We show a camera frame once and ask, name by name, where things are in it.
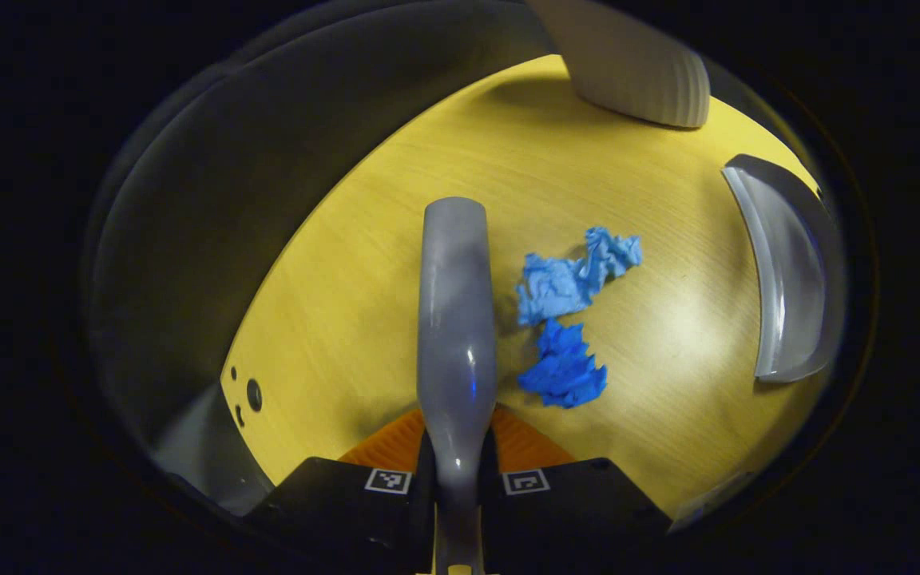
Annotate small grey broom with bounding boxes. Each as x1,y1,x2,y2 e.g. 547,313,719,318
416,196,499,575

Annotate light blue paper trash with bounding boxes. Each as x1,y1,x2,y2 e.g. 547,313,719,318
515,226,644,327

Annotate dark blue paper trash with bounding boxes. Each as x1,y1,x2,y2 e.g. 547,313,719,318
517,319,609,410

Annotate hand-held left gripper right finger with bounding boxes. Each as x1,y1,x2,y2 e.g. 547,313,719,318
480,403,672,575

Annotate white ribbed garbage bin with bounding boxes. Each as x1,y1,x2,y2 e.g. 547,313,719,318
525,0,711,129

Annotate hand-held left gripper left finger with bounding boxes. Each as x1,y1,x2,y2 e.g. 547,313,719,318
244,407,437,575

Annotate grey dustpan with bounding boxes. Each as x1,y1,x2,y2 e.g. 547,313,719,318
721,154,846,384

